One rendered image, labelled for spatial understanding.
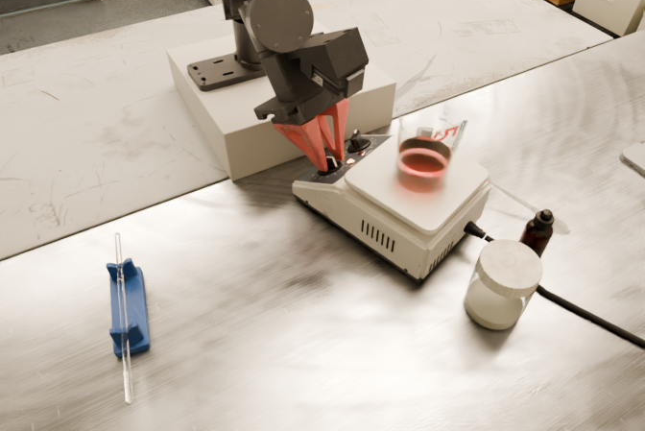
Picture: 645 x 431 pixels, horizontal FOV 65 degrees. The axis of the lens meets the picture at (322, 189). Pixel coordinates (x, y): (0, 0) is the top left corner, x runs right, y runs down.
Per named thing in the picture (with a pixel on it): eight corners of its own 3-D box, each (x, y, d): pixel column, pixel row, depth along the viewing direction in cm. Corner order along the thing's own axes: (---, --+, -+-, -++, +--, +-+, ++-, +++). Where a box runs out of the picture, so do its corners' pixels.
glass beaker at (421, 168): (377, 176, 55) (385, 114, 49) (420, 153, 58) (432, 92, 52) (422, 215, 51) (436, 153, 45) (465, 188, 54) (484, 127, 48)
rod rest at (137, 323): (111, 277, 56) (101, 258, 53) (142, 270, 57) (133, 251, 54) (116, 359, 50) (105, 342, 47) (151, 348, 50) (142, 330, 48)
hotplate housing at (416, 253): (290, 199, 64) (287, 152, 59) (355, 149, 71) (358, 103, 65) (436, 300, 54) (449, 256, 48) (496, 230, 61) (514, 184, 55)
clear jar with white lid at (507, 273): (465, 329, 52) (483, 286, 46) (460, 280, 56) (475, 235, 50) (525, 334, 51) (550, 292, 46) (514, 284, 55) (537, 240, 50)
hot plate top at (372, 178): (339, 181, 55) (340, 176, 55) (404, 131, 62) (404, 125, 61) (430, 239, 50) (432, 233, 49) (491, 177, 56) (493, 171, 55)
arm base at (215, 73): (330, 6, 70) (306, -11, 74) (191, 37, 63) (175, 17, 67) (330, 58, 75) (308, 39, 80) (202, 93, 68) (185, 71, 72)
